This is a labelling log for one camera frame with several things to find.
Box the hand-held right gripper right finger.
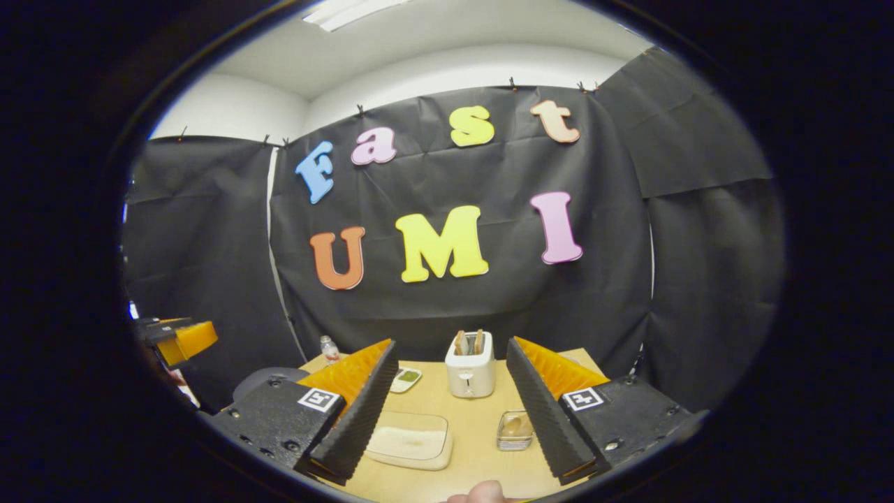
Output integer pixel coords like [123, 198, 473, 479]
[504, 337, 706, 486]

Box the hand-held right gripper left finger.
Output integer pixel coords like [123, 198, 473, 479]
[210, 339, 400, 486]

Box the metal wire chopstick holder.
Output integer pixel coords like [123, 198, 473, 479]
[497, 410, 535, 451]

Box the clear container of rice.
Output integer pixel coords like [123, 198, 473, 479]
[365, 411, 453, 471]

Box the dark grey rice cooker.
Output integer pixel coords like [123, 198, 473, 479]
[233, 367, 312, 406]

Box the white toaster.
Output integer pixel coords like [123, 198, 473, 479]
[445, 330, 497, 399]

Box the ceiling light panel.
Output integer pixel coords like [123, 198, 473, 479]
[304, 0, 413, 32]

